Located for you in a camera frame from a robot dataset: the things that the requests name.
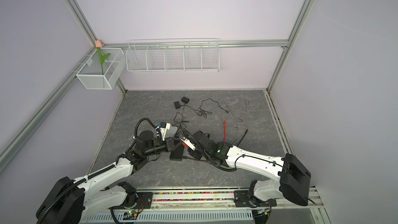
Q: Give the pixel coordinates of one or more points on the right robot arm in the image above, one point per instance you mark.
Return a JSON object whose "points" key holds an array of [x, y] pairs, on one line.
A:
{"points": [[287, 176]]}

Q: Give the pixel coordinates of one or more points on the black power adapter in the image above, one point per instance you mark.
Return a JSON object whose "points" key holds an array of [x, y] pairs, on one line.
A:
{"points": [[177, 105], [185, 100]]}

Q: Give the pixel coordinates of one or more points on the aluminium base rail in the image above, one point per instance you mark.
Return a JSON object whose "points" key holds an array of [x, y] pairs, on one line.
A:
{"points": [[204, 206]]}

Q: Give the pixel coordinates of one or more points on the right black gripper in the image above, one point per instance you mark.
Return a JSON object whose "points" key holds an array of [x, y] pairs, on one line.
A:
{"points": [[194, 154]]}

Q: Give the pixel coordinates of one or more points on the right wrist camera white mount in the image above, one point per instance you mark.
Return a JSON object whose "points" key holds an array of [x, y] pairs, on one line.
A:
{"points": [[187, 143]]}

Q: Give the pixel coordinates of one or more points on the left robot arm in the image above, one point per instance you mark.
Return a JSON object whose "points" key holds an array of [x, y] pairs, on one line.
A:
{"points": [[72, 200]]}

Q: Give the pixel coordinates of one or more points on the black power adapter far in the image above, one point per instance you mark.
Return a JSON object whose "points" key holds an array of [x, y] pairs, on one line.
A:
{"points": [[185, 100]]}

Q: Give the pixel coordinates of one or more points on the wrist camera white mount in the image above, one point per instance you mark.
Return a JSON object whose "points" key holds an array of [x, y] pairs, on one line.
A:
{"points": [[187, 143], [164, 130]]}

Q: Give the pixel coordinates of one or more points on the white network switch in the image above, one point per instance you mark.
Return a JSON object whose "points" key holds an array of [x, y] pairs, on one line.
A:
{"points": [[173, 130]]}

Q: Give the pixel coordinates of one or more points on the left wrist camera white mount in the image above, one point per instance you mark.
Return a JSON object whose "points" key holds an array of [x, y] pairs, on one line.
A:
{"points": [[164, 130]]}

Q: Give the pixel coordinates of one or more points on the white wire wall basket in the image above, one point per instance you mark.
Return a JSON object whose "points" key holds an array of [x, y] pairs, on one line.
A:
{"points": [[173, 55]]}

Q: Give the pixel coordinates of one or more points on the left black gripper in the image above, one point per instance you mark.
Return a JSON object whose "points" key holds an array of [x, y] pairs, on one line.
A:
{"points": [[169, 144]]}

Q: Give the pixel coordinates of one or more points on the black power adapter near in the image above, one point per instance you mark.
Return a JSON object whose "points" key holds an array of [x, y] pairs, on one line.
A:
{"points": [[177, 105]]}

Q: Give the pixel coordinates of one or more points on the black ribbed network switch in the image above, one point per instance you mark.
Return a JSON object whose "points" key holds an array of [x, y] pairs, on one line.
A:
{"points": [[177, 154]]}

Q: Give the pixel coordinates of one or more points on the artificial pink tulip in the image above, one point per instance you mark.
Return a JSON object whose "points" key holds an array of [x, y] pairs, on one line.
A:
{"points": [[102, 57]]}

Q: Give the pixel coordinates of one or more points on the white mesh box basket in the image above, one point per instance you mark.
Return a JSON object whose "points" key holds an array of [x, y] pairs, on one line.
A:
{"points": [[90, 74]]}

